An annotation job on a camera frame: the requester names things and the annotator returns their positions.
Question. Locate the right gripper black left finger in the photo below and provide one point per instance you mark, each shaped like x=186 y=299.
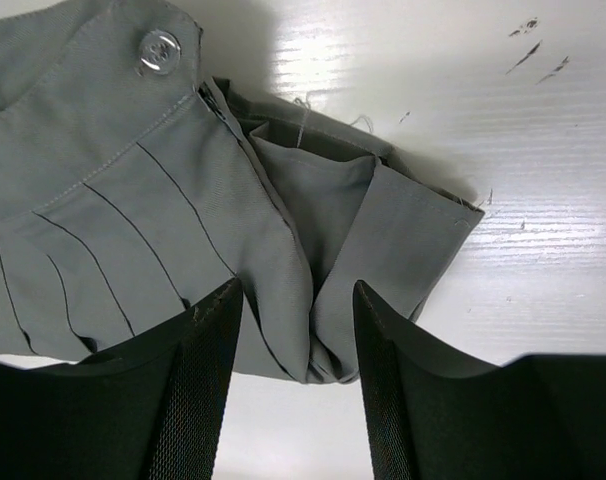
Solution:
x=148 y=408

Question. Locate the grey pleated skirt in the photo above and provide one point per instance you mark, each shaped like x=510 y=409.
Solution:
x=132 y=184

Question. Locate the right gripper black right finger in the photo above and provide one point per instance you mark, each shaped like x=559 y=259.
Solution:
x=435 y=412

